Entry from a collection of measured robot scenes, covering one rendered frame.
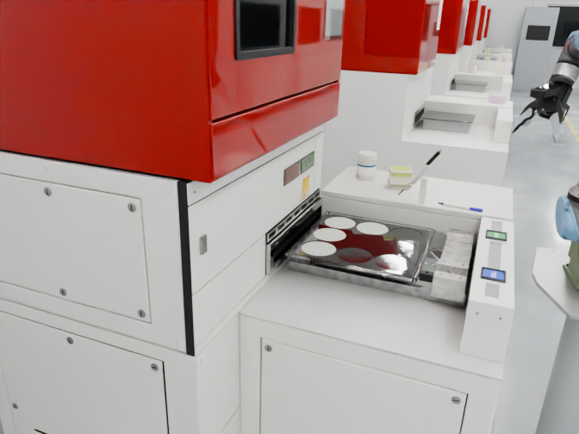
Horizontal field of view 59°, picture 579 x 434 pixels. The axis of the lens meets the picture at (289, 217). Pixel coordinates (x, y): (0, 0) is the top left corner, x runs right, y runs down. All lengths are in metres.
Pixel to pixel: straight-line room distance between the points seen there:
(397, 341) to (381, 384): 0.11
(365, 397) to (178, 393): 0.44
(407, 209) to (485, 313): 0.61
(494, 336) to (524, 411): 1.30
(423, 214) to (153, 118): 1.00
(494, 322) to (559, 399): 0.73
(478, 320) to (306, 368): 0.43
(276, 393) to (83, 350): 0.50
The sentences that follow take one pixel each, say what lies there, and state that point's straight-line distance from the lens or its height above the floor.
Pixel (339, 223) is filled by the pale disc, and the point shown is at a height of 0.90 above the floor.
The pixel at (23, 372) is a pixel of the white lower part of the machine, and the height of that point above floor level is 0.60.
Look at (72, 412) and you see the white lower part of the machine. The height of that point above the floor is 0.52.
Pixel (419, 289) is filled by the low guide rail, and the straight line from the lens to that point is 1.43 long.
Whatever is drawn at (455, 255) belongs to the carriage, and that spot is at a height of 0.88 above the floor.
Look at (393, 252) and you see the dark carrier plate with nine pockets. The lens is 1.49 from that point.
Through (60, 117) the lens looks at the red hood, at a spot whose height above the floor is 1.32.
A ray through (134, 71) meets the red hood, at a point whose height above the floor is 1.42.
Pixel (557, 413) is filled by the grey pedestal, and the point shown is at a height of 0.37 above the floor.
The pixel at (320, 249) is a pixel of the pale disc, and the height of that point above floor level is 0.90.
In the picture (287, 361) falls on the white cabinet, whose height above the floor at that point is 0.71.
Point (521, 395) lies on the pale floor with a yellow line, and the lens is 2.58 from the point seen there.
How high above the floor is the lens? 1.52
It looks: 21 degrees down
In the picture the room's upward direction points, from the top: 2 degrees clockwise
